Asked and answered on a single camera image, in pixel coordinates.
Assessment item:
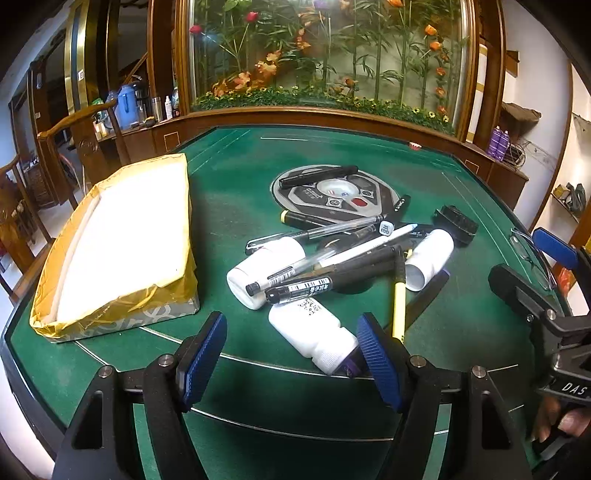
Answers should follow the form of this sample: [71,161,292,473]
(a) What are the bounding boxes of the wooden chair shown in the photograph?
[37,99,132,208]
[0,154,56,305]

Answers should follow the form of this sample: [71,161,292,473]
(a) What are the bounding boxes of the eyeglasses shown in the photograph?
[509,228,559,291]

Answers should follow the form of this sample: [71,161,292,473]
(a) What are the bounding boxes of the glass flower display cabinet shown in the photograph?
[178,0,478,137]

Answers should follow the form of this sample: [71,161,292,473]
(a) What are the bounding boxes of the white pen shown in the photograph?
[314,223,420,273]

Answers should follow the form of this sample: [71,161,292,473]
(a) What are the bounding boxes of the black thermos jug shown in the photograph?
[131,78,148,123]

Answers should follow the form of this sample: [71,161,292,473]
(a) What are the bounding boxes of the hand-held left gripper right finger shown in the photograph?
[356,312,539,480]

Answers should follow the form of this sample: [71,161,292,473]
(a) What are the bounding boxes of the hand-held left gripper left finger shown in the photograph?
[52,311,228,480]

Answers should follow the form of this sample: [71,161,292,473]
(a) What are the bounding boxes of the blue thermos jug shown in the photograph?
[117,84,138,131]

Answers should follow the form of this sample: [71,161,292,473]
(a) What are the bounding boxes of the small purple object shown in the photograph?
[339,348,370,377]

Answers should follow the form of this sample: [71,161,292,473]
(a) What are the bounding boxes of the white bottle front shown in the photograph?
[268,298,360,374]

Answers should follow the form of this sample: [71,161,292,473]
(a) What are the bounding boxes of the brown wall shelf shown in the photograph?
[501,102,541,134]

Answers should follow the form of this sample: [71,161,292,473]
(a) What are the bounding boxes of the round table control panel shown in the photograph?
[270,164,400,220]

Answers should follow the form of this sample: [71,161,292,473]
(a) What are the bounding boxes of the black marker white print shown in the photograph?
[265,275,334,304]

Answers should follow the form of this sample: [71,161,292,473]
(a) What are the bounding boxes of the black marker yellow end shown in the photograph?
[281,210,384,228]

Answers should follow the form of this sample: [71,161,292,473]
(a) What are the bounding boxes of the white plastic bottle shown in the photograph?
[226,237,308,310]
[405,228,455,292]

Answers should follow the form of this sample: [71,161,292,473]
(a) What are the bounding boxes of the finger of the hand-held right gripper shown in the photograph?
[488,264,573,333]
[531,227,591,278]

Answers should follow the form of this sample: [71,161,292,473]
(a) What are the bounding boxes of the grey green bag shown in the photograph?
[551,182,587,222]

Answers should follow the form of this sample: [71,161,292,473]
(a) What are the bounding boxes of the person's right hand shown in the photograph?
[531,396,591,446]

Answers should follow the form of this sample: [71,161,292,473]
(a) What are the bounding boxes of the clear gel pen black grip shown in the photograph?
[245,249,352,297]

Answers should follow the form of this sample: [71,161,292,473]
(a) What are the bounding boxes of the black marker white end label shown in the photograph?
[378,195,413,236]

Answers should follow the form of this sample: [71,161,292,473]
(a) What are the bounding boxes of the yellow black handled tool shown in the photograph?
[392,244,408,344]

